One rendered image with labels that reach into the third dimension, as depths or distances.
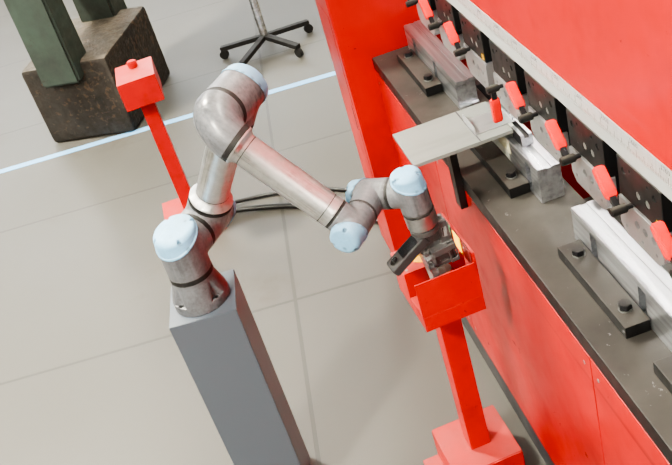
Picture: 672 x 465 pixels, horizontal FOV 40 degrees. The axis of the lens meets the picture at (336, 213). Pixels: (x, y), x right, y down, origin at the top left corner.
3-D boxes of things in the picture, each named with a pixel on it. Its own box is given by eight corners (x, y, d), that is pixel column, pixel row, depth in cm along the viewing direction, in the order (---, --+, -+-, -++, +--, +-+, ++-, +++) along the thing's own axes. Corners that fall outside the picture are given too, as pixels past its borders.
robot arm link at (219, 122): (184, 105, 197) (371, 238, 200) (208, 80, 205) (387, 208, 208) (167, 138, 205) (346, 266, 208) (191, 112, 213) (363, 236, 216)
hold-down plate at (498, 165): (467, 146, 252) (465, 136, 250) (485, 139, 252) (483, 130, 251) (510, 199, 227) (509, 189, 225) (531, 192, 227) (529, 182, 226)
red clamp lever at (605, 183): (590, 167, 165) (614, 216, 163) (611, 159, 166) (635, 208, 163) (588, 170, 167) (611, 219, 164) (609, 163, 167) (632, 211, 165)
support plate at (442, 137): (393, 137, 243) (392, 134, 242) (486, 104, 244) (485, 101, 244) (414, 168, 228) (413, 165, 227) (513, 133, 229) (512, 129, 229)
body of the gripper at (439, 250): (461, 261, 221) (448, 223, 215) (429, 277, 221) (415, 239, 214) (449, 245, 228) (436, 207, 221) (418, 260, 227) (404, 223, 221)
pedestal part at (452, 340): (463, 436, 268) (426, 295, 239) (482, 428, 269) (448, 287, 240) (471, 450, 263) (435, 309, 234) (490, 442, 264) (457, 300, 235)
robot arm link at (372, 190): (334, 199, 212) (377, 198, 207) (352, 171, 220) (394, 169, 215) (345, 226, 217) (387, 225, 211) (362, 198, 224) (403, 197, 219)
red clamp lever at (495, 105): (491, 122, 220) (484, 86, 214) (507, 116, 220) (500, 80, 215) (494, 125, 218) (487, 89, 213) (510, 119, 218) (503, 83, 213)
